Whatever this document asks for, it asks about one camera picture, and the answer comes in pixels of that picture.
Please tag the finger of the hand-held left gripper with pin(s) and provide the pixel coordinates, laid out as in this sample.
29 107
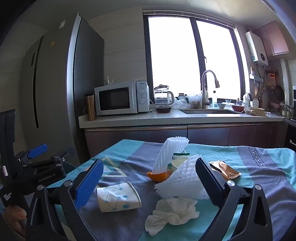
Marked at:
61 155
38 149

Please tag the grey refrigerator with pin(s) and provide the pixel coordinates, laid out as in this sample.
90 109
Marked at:
57 81

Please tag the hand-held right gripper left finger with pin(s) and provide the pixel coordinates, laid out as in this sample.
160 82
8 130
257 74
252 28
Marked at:
89 183

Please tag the gold foil wrapper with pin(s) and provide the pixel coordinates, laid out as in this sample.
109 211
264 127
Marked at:
224 170

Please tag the cream baking dish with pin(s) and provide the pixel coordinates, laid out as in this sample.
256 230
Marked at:
255 111

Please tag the brown wall cabinet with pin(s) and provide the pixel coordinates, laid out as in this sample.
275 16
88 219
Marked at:
275 39

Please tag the steel kitchen faucet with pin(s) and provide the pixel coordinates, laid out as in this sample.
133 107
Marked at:
204 92

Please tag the red bowl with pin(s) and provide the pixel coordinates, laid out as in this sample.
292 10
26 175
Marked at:
238 108

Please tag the teal grey printed blanket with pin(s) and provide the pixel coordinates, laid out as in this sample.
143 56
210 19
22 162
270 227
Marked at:
138 165

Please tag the white tissue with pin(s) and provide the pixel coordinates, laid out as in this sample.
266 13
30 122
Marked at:
173 210

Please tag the clear plastic bottle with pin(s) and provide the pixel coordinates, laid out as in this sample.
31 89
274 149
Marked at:
215 100

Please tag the white foam fruit net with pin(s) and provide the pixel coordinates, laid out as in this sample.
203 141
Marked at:
182 178
167 150

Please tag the glass electric kettle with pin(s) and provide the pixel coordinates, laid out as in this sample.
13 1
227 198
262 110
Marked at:
163 96

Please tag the person's left hand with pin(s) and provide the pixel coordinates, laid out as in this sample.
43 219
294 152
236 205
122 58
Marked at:
17 214

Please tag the small white bowl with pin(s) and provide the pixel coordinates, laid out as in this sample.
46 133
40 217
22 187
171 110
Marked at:
221 106

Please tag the small cream tub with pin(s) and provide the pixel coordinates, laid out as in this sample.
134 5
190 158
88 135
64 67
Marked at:
179 162

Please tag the orange peel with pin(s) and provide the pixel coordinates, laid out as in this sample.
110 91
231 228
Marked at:
157 177

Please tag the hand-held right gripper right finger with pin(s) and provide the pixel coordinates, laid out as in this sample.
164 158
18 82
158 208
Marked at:
209 183

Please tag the white dotted paper cup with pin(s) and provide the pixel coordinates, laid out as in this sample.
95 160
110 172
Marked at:
115 197

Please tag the clear plastic bag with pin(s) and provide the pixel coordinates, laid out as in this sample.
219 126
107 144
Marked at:
181 103

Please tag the dark hanging frying pan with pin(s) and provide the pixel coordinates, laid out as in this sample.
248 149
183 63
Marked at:
279 92

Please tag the large kitchen window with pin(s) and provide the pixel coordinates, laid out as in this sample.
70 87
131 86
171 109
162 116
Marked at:
171 58

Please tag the white wall rack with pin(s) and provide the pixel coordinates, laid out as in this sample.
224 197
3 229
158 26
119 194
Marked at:
255 77

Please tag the green striped packet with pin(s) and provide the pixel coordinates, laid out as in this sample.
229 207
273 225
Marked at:
181 154

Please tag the white water heater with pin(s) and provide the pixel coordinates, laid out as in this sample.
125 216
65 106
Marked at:
255 46

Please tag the dark food container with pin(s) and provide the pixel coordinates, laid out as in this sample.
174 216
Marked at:
163 109

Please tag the kitchen sink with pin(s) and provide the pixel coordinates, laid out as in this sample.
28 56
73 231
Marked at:
208 112

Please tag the hanging metal grater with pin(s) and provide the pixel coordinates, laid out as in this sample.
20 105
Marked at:
272 79

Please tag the kitchen counter cabinet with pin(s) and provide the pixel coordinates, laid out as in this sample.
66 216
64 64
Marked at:
138 136

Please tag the white plastic bag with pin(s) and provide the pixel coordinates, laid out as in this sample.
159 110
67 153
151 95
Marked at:
194 99

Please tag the white microwave oven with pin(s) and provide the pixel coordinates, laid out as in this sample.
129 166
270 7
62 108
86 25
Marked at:
115 99

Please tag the copper thermos mug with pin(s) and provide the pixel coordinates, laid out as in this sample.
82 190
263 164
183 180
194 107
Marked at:
91 106

